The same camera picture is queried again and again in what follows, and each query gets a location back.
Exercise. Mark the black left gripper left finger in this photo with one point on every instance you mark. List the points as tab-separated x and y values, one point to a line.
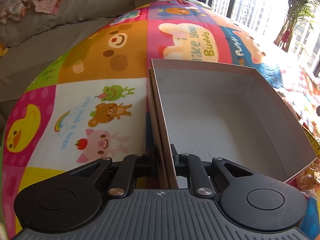
146	160

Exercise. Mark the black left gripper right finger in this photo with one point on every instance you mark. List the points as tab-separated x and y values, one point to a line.
181	161

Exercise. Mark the pink cardboard box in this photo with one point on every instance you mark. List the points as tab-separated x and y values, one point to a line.
223	110

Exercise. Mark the pink floral baby clothes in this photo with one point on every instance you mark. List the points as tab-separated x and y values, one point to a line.
16	10

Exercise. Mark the colourful cartoon play mat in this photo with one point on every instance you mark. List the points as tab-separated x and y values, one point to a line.
70	144

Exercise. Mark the potted green palm plant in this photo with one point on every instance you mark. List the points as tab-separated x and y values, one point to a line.
299	11

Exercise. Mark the yellow duck toy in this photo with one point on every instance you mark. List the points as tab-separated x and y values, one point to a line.
3	50

